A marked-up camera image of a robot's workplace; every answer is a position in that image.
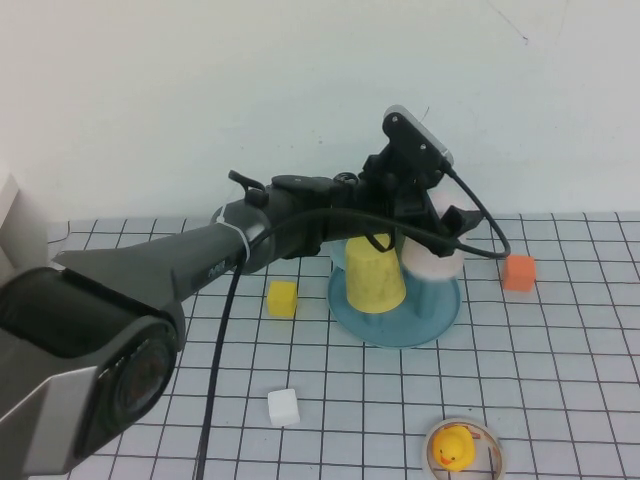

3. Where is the yellow foam cube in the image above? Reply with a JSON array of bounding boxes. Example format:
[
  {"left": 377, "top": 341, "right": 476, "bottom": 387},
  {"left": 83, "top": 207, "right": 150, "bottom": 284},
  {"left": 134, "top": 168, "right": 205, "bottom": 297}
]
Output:
[{"left": 266, "top": 280, "right": 300, "bottom": 318}]

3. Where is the white cabinet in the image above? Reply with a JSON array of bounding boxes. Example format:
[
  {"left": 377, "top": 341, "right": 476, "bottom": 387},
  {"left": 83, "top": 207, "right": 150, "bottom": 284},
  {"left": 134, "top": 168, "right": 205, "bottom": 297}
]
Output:
[{"left": 0, "top": 172, "right": 51, "bottom": 281}]

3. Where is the orange foam cube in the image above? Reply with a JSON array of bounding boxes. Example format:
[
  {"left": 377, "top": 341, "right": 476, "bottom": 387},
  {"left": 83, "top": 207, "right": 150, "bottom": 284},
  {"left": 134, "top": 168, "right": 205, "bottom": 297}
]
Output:
[{"left": 501, "top": 254, "right": 537, "bottom": 292}]

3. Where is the pink plastic cup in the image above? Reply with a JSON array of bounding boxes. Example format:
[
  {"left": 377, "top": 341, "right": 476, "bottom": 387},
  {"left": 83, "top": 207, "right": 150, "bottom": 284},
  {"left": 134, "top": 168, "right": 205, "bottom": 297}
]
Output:
[{"left": 402, "top": 189, "right": 466, "bottom": 282}]

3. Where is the blue cup stand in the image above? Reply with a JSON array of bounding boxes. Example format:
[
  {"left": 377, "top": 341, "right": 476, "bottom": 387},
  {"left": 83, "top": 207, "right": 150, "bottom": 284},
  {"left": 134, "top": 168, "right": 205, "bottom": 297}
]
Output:
[{"left": 327, "top": 264, "right": 462, "bottom": 350}]

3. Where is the white foam cube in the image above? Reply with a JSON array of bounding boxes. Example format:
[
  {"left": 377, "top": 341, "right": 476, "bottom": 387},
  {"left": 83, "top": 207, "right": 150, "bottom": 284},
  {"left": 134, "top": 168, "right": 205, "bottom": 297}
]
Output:
[{"left": 267, "top": 387, "right": 301, "bottom": 428}]

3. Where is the grid pattern tablecloth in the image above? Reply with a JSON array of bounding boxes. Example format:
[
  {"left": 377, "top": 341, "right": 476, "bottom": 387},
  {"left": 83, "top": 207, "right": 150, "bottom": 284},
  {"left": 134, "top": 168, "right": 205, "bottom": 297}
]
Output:
[{"left": 46, "top": 212, "right": 640, "bottom": 480}]

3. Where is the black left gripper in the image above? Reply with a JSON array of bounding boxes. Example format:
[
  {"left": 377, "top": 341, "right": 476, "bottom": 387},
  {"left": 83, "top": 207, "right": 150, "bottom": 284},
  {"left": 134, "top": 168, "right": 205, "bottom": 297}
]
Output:
[{"left": 358, "top": 149, "right": 484, "bottom": 239}]

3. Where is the yellow plastic cup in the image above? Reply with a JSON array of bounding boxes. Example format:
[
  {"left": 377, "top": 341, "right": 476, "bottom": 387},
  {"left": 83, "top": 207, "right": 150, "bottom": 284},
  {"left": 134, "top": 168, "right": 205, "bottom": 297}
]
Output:
[{"left": 343, "top": 232, "right": 407, "bottom": 315}]

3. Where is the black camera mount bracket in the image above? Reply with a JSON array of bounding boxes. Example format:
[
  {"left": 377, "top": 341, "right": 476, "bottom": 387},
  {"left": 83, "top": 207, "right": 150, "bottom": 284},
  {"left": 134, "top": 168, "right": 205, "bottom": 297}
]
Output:
[{"left": 382, "top": 108, "right": 444, "bottom": 174}]

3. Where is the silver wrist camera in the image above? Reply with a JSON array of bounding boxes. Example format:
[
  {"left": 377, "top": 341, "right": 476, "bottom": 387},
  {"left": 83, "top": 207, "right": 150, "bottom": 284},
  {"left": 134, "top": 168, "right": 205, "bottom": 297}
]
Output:
[{"left": 387, "top": 103, "right": 455, "bottom": 166}]

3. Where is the yellow rubber duck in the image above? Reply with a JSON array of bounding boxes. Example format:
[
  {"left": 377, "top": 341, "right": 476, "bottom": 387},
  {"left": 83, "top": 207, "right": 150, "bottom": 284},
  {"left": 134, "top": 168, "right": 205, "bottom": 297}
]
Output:
[{"left": 430, "top": 425, "right": 477, "bottom": 472}]

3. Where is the black camera cable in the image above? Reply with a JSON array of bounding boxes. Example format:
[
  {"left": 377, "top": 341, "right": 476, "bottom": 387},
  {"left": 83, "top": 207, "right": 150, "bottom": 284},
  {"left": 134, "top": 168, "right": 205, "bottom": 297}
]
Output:
[{"left": 197, "top": 162, "right": 512, "bottom": 480}]

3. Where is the white zip tie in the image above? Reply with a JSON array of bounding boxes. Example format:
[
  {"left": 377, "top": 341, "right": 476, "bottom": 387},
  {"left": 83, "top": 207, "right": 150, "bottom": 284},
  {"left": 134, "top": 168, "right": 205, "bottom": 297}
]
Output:
[{"left": 218, "top": 203, "right": 251, "bottom": 264}]

